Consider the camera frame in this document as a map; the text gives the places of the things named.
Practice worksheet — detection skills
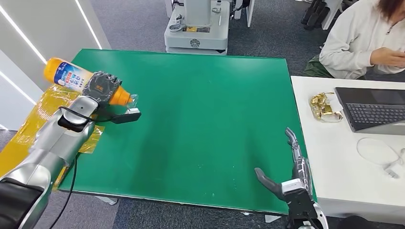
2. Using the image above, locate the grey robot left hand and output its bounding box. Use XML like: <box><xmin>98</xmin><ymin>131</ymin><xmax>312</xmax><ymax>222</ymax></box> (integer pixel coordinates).
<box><xmin>82</xmin><ymin>71</ymin><xmax>123</xmax><ymax>107</ymax></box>

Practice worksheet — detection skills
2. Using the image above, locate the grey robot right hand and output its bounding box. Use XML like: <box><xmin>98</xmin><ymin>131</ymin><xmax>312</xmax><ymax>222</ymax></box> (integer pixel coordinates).
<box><xmin>254</xmin><ymin>127</ymin><xmax>313</xmax><ymax>203</ymax></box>

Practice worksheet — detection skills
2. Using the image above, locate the orange plastic bottle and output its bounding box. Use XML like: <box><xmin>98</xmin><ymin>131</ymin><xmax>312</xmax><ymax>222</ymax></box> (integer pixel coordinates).
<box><xmin>43</xmin><ymin>57</ymin><xmax>139</xmax><ymax>108</ymax></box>

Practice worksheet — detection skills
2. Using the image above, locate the yellow film wrapped cardboard box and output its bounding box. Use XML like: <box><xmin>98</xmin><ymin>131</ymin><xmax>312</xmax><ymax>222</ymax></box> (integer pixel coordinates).
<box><xmin>0</xmin><ymin>84</ymin><xmax>106</xmax><ymax>192</ymax></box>

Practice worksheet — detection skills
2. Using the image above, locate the gold foil snack packet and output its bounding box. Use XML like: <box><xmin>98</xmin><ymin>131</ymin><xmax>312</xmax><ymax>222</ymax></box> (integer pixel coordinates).
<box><xmin>309</xmin><ymin>92</ymin><xmax>344</xmax><ymax>124</ymax></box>

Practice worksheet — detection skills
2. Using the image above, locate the dark grey laptop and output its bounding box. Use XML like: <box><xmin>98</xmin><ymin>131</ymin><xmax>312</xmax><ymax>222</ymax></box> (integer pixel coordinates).
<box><xmin>334</xmin><ymin>87</ymin><xmax>405</xmax><ymax>137</ymax></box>

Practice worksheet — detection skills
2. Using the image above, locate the white wheeled machine base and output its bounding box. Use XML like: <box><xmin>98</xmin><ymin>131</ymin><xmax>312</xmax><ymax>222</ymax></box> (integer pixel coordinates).
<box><xmin>164</xmin><ymin>0</ymin><xmax>231</xmax><ymax>56</ymax></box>

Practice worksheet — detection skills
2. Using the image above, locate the person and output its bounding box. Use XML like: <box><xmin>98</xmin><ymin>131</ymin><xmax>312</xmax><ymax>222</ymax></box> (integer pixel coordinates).
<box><xmin>303</xmin><ymin>0</ymin><xmax>405</xmax><ymax>80</ymax></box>

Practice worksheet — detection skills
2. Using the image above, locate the person's hand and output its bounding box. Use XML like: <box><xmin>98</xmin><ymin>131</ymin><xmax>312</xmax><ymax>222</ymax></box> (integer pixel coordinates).
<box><xmin>369</xmin><ymin>47</ymin><xmax>405</xmax><ymax>68</ymax></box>

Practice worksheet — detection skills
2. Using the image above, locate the white furniture panel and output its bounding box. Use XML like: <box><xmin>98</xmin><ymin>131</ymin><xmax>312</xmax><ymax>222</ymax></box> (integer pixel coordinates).
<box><xmin>246</xmin><ymin>0</ymin><xmax>256</xmax><ymax>28</ymax></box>

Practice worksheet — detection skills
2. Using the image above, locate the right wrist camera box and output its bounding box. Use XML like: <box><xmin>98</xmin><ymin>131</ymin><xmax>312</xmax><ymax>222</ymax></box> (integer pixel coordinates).
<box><xmin>280</xmin><ymin>178</ymin><xmax>313</xmax><ymax>222</ymax></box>

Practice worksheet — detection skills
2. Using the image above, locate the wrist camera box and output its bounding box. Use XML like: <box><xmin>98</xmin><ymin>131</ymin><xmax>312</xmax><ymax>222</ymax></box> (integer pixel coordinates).
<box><xmin>280</xmin><ymin>178</ymin><xmax>313</xmax><ymax>222</ymax></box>
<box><xmin>110</xmin><ymin>107</ymin><xmax>142</xmax><ymax>125</ymax></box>

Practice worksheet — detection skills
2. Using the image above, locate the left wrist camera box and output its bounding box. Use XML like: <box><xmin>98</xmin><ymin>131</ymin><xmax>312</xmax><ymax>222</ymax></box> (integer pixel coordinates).
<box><xmin>110</xmin><ymin>107</ymin><xmax>142</xmax><ymax>125</ymax></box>

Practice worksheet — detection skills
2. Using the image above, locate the white coiled cable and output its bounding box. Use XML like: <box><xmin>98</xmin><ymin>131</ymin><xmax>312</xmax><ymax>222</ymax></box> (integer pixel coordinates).
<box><xmin>356</xmin><ymin>137</ymin><xmax>405</xmax><ymax>180</ymax></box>

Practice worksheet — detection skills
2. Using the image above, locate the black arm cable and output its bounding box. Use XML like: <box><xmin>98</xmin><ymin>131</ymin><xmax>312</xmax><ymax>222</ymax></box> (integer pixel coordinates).
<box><xmin>48</xmin><ymin>154</ymin><xmax>79</xmax><ymax>229</ymax></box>

